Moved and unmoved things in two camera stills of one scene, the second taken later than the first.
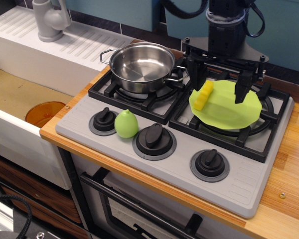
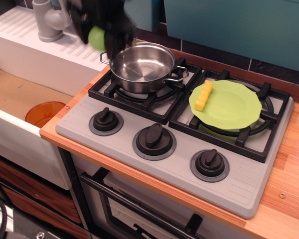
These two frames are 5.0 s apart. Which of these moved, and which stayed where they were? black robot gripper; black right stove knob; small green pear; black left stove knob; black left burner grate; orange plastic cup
Moved: black robot gripper; small green pear
Stayed: black left burner grate; black left stove knob; black right stove knob; orange plastic cup
